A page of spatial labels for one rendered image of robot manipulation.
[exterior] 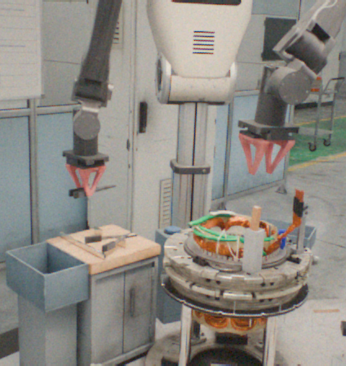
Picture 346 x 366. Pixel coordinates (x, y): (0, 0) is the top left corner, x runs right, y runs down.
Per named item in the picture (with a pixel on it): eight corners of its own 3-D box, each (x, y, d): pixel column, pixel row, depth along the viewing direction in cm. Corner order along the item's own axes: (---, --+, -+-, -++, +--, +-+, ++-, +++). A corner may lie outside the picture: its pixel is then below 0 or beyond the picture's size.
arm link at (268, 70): (289, 61, 108) (260, 58, 107) (303, 65, 101) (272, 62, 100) (282, 98, 110) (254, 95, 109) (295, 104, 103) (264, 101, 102)
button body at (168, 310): (185, 319, 161) (190, 234, 154) (163, 324, 157) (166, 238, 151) (174, 309, 166) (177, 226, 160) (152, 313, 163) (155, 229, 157)
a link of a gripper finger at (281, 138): (289, 177, 111) (298, 130, 108) (260, 180, 107) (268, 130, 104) (266, 167, 116) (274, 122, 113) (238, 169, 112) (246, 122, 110)
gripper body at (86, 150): (86, 167, 128) (86, 135, 126) (61, 158, 135) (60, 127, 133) (110, 163, 132) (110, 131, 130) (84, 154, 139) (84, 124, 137)
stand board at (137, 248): (91, 275, 124) (91, 265, 123) (45, 249, 137) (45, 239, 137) (160, 254, 137) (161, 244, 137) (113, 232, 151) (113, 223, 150)
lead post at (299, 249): (304, 253, 127) (310, 203, 124) (296, 255, 126) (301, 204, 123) (298, 250, 129) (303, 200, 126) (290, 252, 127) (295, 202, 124)
